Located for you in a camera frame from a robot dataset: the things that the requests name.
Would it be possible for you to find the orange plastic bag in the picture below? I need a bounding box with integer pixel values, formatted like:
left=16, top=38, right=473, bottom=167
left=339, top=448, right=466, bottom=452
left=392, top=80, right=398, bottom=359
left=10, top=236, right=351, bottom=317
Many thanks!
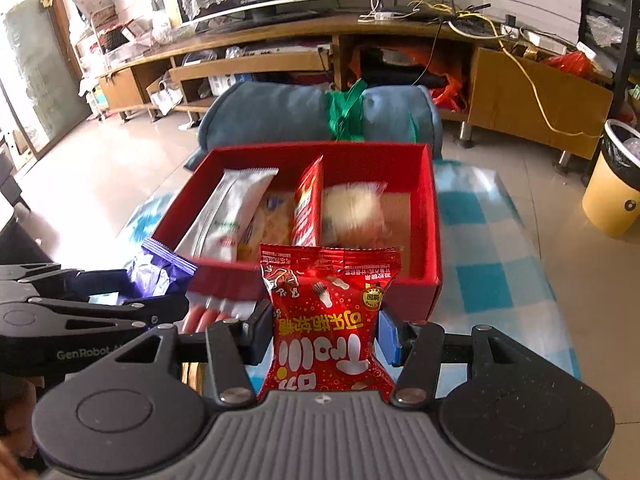
left=349, top=42, right=472, bottom=112

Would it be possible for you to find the blue rolled blanket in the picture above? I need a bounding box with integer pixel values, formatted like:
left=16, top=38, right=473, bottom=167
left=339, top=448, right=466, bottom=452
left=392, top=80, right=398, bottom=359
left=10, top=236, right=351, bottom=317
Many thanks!
left=185, top=81, right=445, bottom=172

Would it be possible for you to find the black shelf rack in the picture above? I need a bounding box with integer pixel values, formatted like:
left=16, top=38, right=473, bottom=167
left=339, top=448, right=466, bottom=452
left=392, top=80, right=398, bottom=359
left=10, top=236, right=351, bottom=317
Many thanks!
left=577, top=0, right=640, bottom=128

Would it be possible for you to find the wooden television cabinet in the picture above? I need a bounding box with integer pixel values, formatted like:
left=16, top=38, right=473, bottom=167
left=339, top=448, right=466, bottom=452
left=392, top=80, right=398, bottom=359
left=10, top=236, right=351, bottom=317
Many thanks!
left=95, top=12, right=616, bottom=162

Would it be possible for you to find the yellow cable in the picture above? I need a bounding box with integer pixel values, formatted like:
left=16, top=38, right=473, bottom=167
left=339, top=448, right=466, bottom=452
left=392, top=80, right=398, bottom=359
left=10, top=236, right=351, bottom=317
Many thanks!
left=497, top=42, right=603, bottom=138

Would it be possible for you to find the purple snack packet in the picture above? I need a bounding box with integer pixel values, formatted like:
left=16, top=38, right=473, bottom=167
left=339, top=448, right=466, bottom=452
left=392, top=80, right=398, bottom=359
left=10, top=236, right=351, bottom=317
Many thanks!
left=127, top=238, right=199, bottom=299

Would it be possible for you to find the glass sliding door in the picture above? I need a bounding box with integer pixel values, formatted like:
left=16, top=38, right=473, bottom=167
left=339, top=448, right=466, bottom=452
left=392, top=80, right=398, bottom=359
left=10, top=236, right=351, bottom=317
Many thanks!
left=0, top=2, right=92, bottom=162

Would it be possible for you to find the red candy packet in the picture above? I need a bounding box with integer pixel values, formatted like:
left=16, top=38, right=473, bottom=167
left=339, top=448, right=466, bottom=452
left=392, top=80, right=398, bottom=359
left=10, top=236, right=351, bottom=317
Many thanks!
left=259, top=242, right=404, bottom=404

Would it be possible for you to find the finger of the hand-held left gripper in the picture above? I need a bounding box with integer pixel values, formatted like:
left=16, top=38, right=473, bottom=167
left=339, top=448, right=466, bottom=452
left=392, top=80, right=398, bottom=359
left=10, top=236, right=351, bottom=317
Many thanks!
left=0, top=293, right=191, bottom=339
left=0, top=262, right=130, bottom=306

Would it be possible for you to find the yellow biscuit packet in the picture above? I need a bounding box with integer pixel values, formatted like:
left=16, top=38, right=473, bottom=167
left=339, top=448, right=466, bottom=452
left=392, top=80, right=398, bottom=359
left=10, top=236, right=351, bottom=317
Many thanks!
left=237, top=191, right=297, bottom=264

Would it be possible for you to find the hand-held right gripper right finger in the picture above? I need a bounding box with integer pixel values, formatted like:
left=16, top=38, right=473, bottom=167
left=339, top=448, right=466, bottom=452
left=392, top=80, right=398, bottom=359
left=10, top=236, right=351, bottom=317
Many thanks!
left=376, top=310, right=541, bottom=407

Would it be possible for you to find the red plastic bag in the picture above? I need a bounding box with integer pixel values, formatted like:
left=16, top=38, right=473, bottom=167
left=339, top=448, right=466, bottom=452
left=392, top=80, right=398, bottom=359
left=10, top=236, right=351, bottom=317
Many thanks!
left=542, top=51, right=599, bottom=82

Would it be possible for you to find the green strap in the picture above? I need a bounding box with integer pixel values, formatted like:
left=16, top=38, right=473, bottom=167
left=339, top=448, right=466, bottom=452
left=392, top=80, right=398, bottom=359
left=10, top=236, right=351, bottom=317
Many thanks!
left=323, top=79, right=369, bottom=142

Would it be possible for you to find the clear pastry packet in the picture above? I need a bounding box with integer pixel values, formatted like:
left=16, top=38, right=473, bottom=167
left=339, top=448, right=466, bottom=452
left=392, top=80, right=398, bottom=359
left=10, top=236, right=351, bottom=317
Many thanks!
left=320, top=182, right=392, bottom=251

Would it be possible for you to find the long white snack packet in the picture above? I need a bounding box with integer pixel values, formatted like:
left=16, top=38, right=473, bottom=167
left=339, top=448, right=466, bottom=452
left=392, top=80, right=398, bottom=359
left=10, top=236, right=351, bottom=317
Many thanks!
left=172, top=167, right=280, bottom=264

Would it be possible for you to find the cluttered white shelf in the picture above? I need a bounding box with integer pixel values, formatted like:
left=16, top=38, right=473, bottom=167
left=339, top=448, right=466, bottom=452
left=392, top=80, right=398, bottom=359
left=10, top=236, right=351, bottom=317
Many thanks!
left=70, top=0, right=153, bottom=122

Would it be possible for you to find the sausage packet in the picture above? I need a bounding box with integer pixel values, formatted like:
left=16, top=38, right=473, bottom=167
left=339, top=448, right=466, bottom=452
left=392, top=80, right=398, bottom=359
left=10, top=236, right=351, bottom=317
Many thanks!
left=179, top=294, right=252, bottom=336

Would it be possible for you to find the red cardboard box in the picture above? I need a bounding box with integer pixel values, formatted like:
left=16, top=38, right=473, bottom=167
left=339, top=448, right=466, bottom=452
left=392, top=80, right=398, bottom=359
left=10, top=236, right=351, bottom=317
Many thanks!
left=150, top=142, right=444, bottom=322

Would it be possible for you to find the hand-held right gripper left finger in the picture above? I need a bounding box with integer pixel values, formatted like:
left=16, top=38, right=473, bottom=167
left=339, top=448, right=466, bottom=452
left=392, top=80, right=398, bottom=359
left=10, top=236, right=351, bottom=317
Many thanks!
left=107, top=299, right=274, bottom=407

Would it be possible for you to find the yellow trash bin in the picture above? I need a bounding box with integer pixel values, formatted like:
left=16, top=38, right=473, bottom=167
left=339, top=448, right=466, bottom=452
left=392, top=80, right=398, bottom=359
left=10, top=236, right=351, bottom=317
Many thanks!
left=581, top=119, right=640, bottom=239

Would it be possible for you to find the blue checked tablecloth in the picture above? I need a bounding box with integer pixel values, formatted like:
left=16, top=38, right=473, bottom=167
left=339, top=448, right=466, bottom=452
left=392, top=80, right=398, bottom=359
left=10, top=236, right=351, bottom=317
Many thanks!
left=115, top=160, right=585, bottom=411

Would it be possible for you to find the red crown print packet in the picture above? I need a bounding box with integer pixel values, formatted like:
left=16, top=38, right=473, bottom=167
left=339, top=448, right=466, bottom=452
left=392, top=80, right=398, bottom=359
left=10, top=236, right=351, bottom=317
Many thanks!
left=290, top=155, right=325, bottom=249

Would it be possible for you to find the person's left hand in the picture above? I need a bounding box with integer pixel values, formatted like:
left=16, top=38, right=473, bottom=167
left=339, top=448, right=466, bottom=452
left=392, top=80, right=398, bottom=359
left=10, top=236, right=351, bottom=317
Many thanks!
left=0, top=375, right=39, bottom=480

